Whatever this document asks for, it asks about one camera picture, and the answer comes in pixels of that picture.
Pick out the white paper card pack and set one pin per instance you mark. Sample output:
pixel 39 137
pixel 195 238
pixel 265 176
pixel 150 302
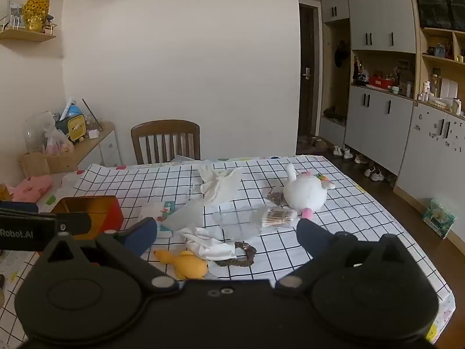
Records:
pixel 158 212

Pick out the clear glass jar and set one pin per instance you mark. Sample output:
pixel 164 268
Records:
pixel 36 131

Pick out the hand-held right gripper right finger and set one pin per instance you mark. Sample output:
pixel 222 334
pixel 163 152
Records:
pixel 312 236

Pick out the grey wall cabinet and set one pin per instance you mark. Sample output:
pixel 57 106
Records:
pixel 381 18

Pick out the pink cloth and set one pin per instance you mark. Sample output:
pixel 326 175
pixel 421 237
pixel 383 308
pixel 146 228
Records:
pixel 31 187

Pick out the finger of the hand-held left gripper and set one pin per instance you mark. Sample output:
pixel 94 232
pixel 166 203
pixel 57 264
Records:
pixel 74 222

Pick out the white cloth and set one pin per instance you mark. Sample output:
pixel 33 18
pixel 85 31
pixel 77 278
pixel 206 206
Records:
pixel 209 245

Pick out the crumpled white tissue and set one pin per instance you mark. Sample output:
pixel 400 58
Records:
pixel 219 183

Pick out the wooden side cabinet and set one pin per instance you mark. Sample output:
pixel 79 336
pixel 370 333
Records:
pixel 92 149

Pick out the white shoe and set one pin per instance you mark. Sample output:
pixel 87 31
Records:
pixel 361 158
pixel 343 151
pixel 374 173

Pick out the yellow tissue box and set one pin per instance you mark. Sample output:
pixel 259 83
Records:
pixel 74 129

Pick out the wooden wall shelf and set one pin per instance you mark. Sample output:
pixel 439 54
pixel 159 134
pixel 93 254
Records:
pixel 27 35

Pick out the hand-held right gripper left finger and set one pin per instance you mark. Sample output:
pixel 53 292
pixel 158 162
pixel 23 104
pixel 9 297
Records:
pixel 140 234

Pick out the clear plastic bag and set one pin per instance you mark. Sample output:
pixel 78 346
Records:
pixel 236 221

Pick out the dark wooden door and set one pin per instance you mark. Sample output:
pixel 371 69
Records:
pixel 307 72

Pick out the cotton swab packet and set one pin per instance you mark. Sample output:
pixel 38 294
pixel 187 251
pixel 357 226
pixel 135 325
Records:
pixel 278 218

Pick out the red tin box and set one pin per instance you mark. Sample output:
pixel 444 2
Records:
pixel 105 212

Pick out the green tissue box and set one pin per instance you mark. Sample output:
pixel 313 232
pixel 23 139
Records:
pixel 439 218

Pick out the black hanging bag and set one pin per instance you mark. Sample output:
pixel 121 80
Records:
pixel 340 54

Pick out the small brown pouch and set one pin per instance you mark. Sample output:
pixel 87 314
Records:
pixel 276 197

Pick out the plastic bag with pink items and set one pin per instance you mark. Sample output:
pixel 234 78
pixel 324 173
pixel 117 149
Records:
pixel 58 145

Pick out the white plush toy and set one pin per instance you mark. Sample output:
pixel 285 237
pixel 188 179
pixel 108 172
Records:
pixel 305 192

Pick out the wooden chair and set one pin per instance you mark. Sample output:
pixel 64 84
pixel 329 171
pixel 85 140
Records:
pixel 165 141

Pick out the blue container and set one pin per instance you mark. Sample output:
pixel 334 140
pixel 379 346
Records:
pixel 69 114

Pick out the golden ornament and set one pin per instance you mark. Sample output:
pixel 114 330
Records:
pixel 35 11

